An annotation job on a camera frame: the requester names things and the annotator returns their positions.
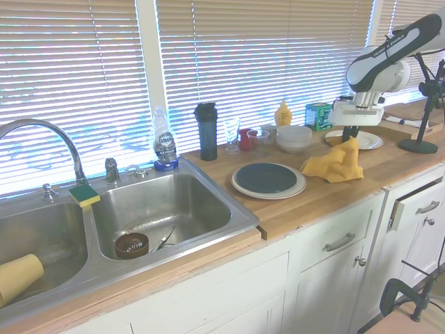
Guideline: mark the stainless steel double sink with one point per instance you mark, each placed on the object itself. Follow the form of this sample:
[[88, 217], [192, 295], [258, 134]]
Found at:
[[156, 208]]

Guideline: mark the wooden tray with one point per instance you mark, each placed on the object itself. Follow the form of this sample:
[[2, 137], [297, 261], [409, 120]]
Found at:
[[431, 129]]

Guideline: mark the white dinner plate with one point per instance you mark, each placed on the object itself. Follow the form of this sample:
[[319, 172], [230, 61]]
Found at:
[[368, 141]]

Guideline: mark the dark blue plate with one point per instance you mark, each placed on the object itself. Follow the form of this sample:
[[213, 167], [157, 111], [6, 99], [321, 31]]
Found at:
[[267, 177]]

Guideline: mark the black round-base camera stand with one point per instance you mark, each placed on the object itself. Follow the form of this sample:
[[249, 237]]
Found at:
[[419, 144]]

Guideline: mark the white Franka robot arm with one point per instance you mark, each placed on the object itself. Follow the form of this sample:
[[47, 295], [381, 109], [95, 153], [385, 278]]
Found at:
[[379, 59]]

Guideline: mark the brown bowl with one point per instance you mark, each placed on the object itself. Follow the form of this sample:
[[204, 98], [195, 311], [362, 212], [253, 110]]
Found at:
[[132, 247]]

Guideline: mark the white bowl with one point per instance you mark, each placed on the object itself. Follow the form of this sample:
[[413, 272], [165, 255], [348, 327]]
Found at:
[[293, 149], [293, 134]]

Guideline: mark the large cream plate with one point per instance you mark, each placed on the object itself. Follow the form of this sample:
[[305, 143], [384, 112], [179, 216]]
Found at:
[[267, 196]]

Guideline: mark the clear Dawn soap bottle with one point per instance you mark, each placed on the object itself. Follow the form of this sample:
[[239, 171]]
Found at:
[[166, 146]]

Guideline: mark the chrome gooseneck faucet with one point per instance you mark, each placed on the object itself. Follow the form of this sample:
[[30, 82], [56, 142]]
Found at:
[[69, 142]]

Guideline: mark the white base cabinet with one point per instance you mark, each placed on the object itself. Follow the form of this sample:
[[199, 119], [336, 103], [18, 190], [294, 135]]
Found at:
[[243, 278]]

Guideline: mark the yellow cloth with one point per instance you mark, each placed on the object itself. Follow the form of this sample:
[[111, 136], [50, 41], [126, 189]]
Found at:
[[340, 167]]

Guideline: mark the round metal cabinet knob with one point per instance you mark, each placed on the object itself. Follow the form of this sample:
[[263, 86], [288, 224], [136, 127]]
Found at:
[[430, 221], [361, 261]]

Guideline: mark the red mug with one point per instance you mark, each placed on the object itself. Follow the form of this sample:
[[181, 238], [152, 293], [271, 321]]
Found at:
[[244, 139]]

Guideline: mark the yellow mustard bottle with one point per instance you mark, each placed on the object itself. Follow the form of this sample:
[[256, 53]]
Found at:
[[283, 115]]

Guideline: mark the small glass jar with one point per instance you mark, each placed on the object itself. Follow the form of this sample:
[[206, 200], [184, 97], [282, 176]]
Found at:
[[269, 130]]

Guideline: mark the white window blind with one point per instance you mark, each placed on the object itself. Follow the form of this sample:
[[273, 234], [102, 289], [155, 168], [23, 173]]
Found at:
[[260, 52], [386, 17], [69, 69]]

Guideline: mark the black C-clamp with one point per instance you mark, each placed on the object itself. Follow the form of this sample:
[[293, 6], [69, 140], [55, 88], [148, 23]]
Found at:
[[391, 292]]

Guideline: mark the black shaker bottle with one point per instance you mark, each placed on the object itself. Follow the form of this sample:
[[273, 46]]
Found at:
[[208, 135]]

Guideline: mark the green cardboard box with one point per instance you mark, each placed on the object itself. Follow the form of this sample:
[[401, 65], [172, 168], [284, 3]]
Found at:
[[318, 116]]

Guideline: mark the white folded cloth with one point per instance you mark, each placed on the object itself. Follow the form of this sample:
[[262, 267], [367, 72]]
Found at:
[[405, 121]]

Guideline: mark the chrome sink sprayer knob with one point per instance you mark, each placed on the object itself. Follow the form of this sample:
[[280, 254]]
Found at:
[[48, 192]]

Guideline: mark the yellow plastic cup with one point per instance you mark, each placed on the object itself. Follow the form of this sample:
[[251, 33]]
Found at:
[[19, 276]]

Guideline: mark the metal utensils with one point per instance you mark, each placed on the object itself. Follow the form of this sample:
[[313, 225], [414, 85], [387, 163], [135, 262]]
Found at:
[[165, 240]]

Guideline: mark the clear glass cup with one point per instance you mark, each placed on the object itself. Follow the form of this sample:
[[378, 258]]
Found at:
[[258, 141]]

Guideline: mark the tall clear drinking glass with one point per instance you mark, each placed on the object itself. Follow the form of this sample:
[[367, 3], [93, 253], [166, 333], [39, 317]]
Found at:
[[232, 135]]

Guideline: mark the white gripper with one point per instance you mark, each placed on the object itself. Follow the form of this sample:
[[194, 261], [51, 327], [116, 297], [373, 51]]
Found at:
[[358, 115]]

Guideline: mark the green and yellow sponge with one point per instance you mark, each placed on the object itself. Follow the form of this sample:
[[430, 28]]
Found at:
[[84, 195]]

